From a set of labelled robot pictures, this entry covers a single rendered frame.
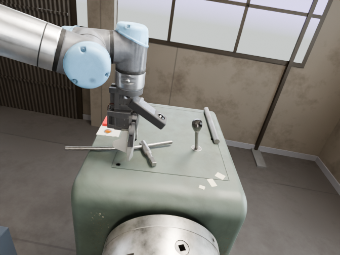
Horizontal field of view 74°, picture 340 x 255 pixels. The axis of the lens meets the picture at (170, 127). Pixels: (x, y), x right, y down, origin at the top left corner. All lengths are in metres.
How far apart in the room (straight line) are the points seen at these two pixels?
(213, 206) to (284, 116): 2.74
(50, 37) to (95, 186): 0.38
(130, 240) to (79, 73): 0.37
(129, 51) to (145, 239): 0.42
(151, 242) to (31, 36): 0.45
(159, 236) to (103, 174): 0.23
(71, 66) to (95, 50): 0.05
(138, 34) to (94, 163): 0.37
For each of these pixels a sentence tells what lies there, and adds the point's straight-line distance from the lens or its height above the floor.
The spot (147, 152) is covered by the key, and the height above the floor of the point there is 1.27.
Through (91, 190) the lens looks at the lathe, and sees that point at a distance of 0.64.
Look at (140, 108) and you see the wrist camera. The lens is 0.60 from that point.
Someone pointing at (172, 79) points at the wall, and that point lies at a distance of 2.94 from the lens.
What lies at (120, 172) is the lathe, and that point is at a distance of 0.66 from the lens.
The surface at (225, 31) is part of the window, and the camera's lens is 2.81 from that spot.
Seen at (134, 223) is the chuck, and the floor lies 1.21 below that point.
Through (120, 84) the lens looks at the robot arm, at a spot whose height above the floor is 1.49.
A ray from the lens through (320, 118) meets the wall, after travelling 3.49.
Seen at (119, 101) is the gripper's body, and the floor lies 1.44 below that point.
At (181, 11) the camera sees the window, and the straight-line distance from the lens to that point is 2.79.
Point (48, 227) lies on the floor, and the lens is 2.18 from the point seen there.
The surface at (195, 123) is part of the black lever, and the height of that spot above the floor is 1.40.
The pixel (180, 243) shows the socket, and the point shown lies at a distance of 0.56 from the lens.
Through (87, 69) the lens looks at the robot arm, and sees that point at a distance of 0.40.
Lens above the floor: 1.69
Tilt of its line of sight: 29 degrees down
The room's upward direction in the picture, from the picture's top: 9 degrees clockwise
